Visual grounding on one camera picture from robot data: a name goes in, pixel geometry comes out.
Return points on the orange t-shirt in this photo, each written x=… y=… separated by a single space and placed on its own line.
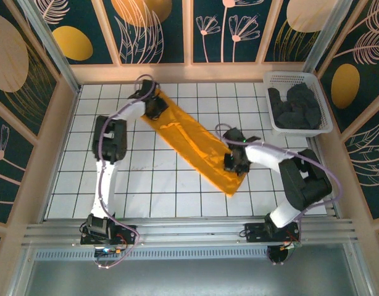
x=192 y=138

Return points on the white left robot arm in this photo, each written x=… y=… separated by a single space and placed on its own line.
x=106 y=185

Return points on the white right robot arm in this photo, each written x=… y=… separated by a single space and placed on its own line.
x=303 y=182

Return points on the dark grey t-shirt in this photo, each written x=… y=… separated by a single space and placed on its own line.
x=276 y=103
x=305 y=108

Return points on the white plastic basket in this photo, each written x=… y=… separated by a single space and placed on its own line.
x=324 y=101

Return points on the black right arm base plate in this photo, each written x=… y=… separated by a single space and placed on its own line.
x=254 y=232

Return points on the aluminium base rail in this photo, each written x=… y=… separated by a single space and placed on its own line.
x=189 y=229

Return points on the aluminium frame post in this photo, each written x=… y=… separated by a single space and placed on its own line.
x=50 y=43
x=328 y=34

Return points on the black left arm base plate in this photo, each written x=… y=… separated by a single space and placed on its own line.
x=124 y=234

